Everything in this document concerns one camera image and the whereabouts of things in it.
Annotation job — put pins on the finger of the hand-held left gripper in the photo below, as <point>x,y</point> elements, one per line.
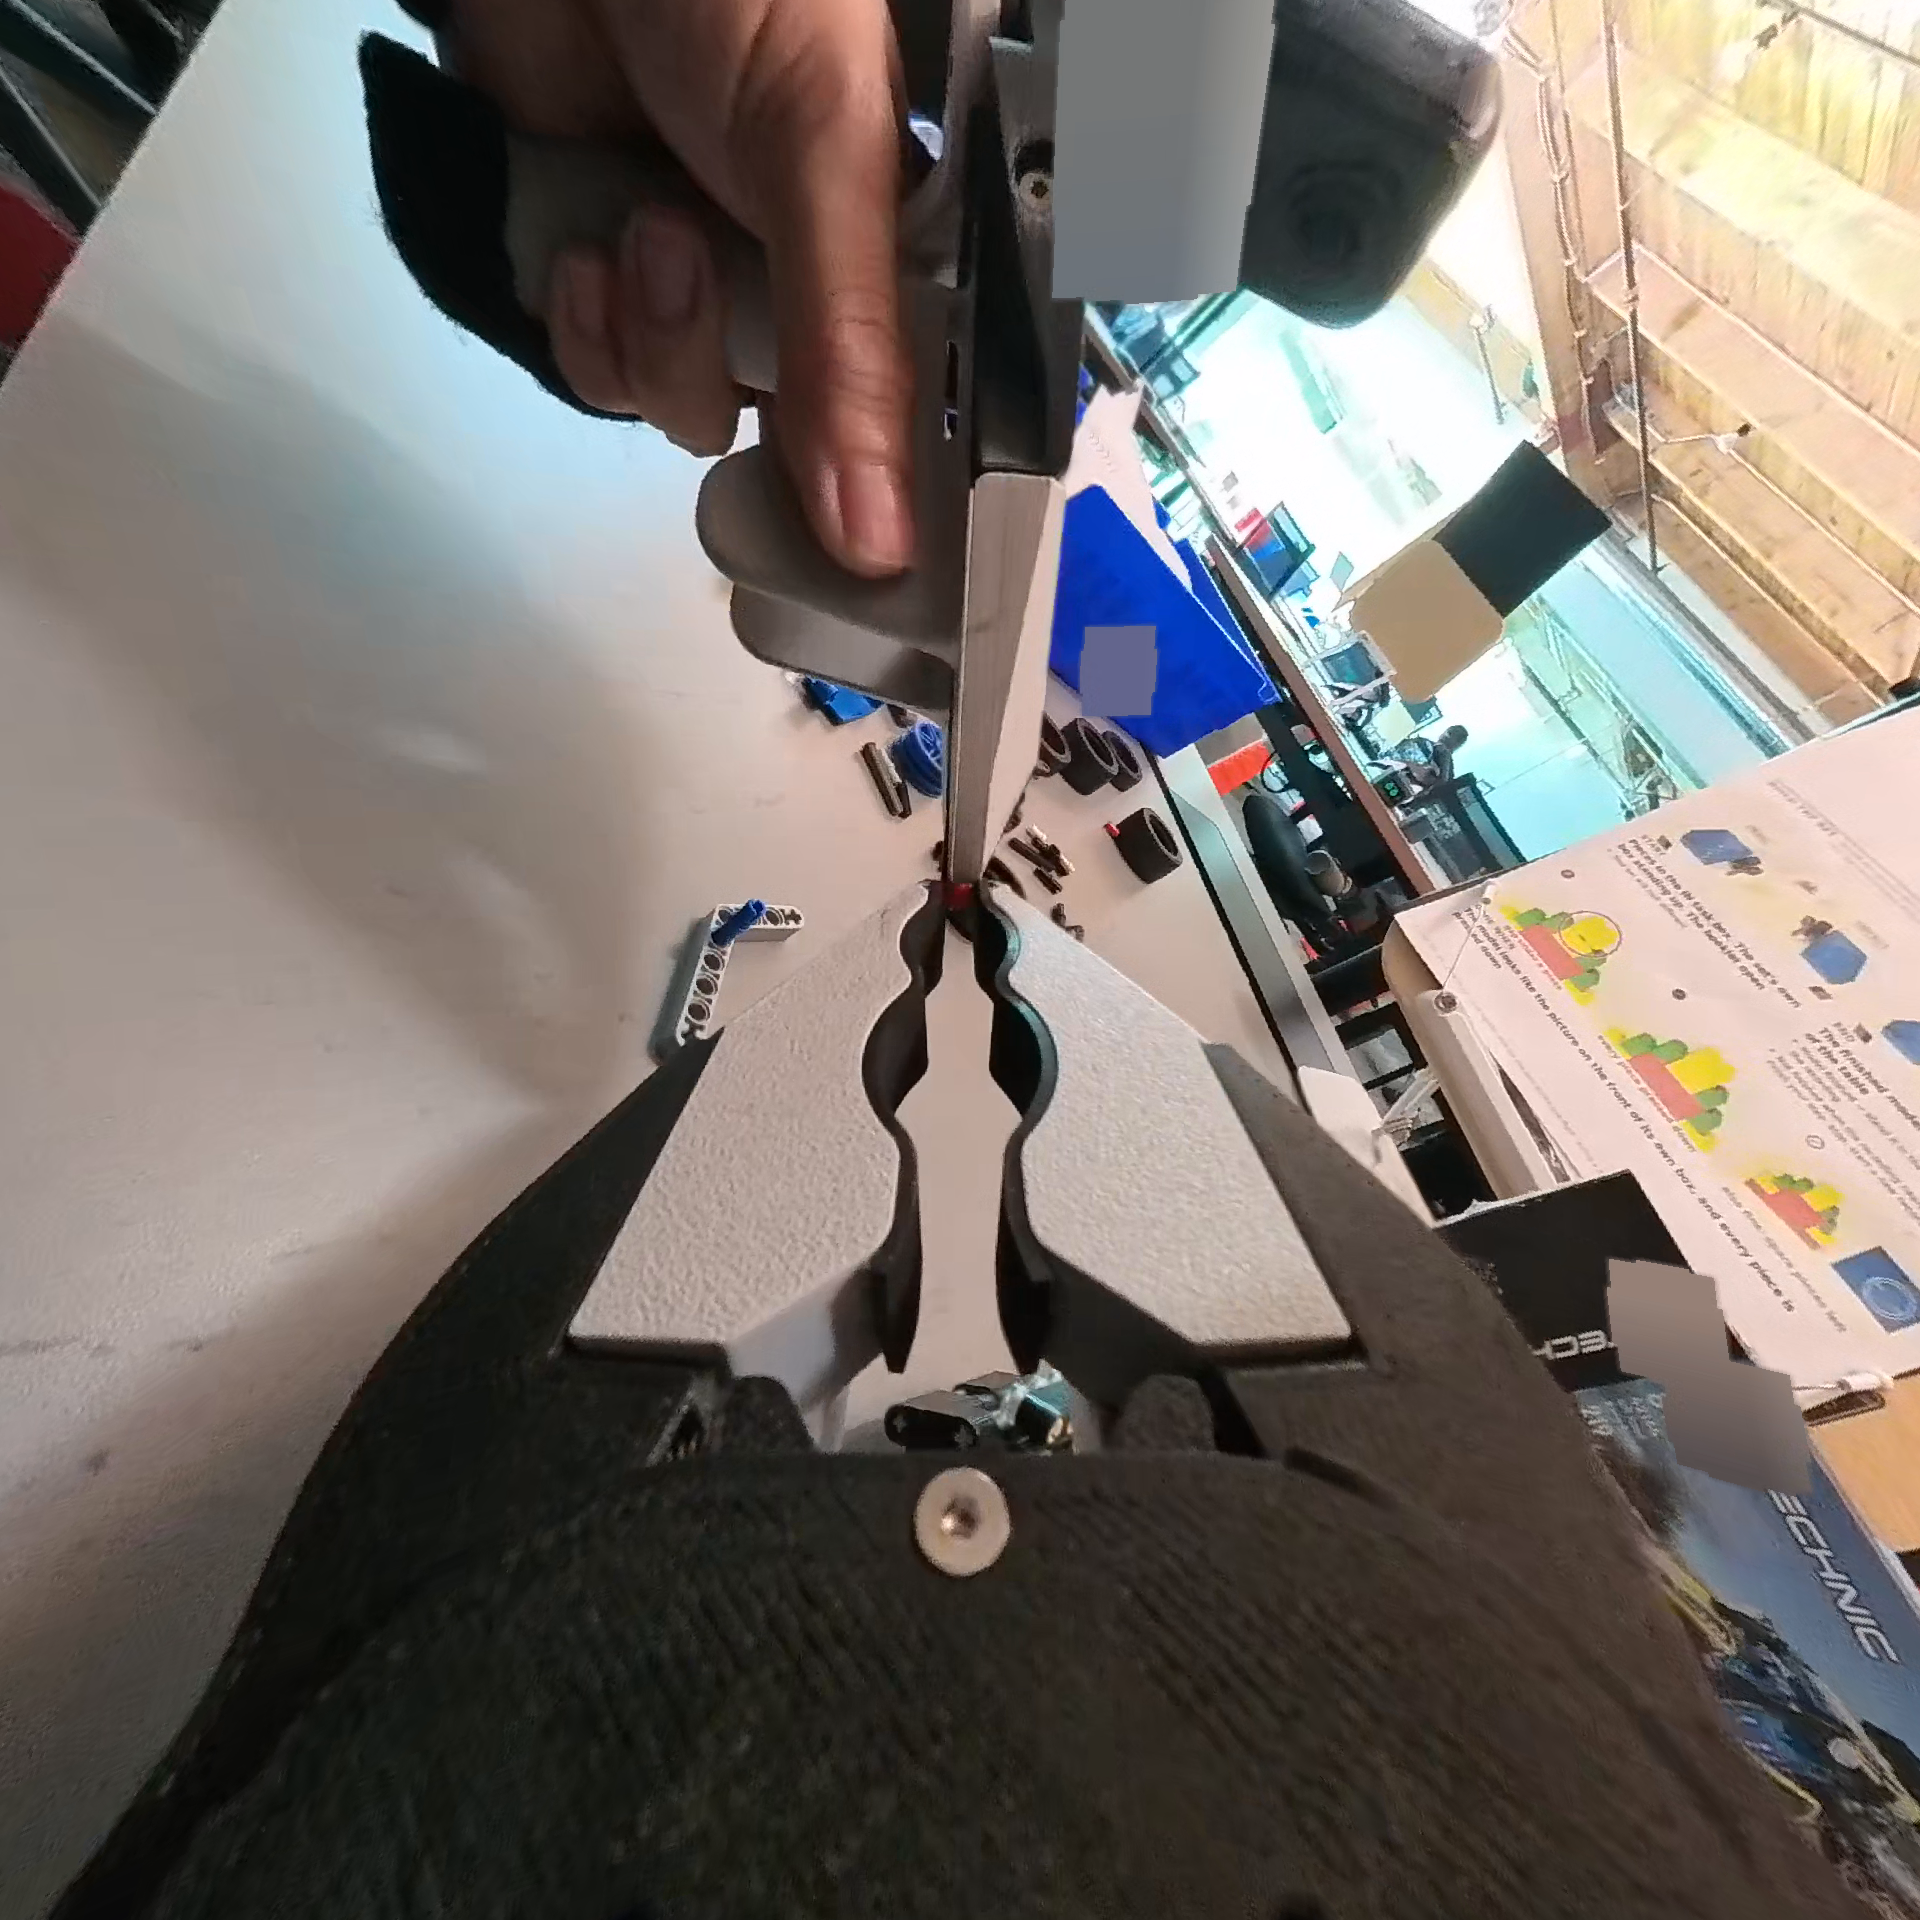
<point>998,659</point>

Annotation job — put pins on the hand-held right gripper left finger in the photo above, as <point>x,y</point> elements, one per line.
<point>750,1153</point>

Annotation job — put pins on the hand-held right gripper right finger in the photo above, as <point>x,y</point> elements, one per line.
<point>1186,1187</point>

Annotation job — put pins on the dark toy set box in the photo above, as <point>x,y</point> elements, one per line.
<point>1771,1650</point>

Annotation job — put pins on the person's left hand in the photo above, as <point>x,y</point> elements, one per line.
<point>750,136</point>

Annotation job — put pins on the black toy tire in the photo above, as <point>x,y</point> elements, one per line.
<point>1055,745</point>
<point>1084,756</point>
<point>1150,848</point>
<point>1125,761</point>

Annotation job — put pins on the blue toy wheel hub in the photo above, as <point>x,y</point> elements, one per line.
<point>918,758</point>

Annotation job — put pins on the black toy axle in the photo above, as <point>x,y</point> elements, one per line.
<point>889,782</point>

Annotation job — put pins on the grey toy beam with blue pin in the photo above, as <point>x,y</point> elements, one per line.
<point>705,998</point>

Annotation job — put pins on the blue toy brick part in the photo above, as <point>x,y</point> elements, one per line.
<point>835,699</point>

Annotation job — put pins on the heap of small black pins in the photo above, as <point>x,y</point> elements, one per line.
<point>1041,857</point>

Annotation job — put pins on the blue plastic bin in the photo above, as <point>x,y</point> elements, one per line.
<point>1208,659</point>

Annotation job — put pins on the white sheet stand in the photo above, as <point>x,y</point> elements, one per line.
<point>1478,1079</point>

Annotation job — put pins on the black office chair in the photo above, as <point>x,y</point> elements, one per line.
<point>1285,857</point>

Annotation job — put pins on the black and tan cardboard panel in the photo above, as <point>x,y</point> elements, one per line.
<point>1478,577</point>

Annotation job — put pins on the printed instruction sheet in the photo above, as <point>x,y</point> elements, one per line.
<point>1696,1111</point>

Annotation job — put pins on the red object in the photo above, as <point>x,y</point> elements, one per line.
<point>26,249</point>

